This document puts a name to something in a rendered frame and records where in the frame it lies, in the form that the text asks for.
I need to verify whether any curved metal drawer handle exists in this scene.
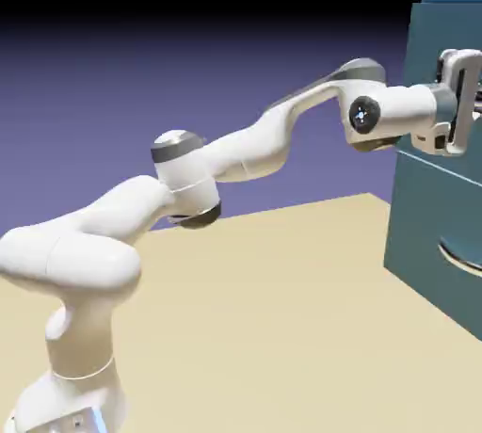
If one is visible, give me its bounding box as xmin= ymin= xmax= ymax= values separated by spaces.
xmin=437 ymin=234 xmax=482 ymax=278

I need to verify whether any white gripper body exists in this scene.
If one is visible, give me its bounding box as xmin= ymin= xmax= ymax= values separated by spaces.
xmin=437 ymin=47 xmax=482 ymax=157

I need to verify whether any teal cabinet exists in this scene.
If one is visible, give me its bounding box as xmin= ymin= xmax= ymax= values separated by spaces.
xmin=382 ymin=0 xmax=482 ymax=342

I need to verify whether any teal drawer front with gripper-side handle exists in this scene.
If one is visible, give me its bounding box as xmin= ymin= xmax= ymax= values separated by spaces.
xmin=394 ymin=1 xmax=482 ymax=188

